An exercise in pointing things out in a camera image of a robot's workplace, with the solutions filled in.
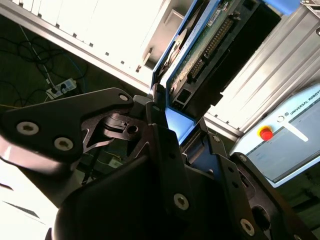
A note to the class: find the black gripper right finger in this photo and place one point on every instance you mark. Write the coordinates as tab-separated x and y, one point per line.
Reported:
240	195

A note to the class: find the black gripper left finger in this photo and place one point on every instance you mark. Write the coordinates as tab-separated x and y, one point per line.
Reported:
50	120

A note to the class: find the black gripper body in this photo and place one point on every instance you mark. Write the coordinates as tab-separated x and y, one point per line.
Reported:
120	212

